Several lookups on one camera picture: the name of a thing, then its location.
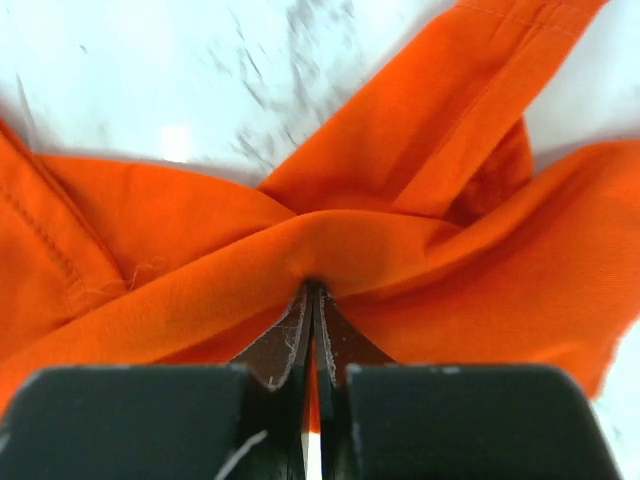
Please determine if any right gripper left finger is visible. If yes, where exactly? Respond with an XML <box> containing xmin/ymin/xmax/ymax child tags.
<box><xmin>1</xmin><ymin>284</ymin><xmax>313</xmax><ymax>479</ymax></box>

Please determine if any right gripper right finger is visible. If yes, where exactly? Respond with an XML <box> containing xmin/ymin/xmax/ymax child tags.
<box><xmin>312</xmin><ymin>284</ymin><xmax>620</xmax><ymax>479</ymax></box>

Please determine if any orange t shirt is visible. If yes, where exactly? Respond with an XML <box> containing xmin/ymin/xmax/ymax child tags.
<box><xmin>1</xmin><ymin>1</ymin><xmax>639</xmax><ymax>404</ymax></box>

